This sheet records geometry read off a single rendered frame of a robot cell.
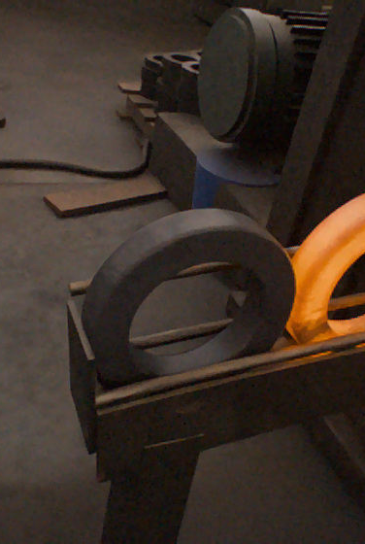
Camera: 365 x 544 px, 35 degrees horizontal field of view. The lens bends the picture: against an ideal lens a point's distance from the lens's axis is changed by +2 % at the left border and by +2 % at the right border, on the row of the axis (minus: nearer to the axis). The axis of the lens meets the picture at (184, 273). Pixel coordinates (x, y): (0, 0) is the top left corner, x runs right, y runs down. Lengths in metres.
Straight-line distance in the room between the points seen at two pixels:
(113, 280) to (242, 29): 1.47
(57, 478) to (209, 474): 0.29
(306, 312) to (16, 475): 0.79
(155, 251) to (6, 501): 0.81
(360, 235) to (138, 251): 0.19
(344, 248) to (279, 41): 1.39
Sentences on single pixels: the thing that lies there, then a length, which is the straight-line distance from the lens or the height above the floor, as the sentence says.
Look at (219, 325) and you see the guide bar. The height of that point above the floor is 0.61.
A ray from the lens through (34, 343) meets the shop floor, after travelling 1.44.
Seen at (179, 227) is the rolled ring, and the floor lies 0.75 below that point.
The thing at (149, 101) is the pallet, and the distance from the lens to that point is 2.77.
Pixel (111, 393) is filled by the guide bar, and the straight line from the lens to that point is 0.47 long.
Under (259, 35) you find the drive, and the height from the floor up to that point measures 0.64.
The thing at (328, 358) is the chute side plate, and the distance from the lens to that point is 0.55.
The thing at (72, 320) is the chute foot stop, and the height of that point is 0.65.
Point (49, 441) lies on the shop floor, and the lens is 1.23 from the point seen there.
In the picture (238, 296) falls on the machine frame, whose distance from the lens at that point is 1.58.
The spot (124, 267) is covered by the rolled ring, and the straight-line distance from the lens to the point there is 0.42.
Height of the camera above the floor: 0.94
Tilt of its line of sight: 33 degrees down
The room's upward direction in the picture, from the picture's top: 11 degrees clockwise
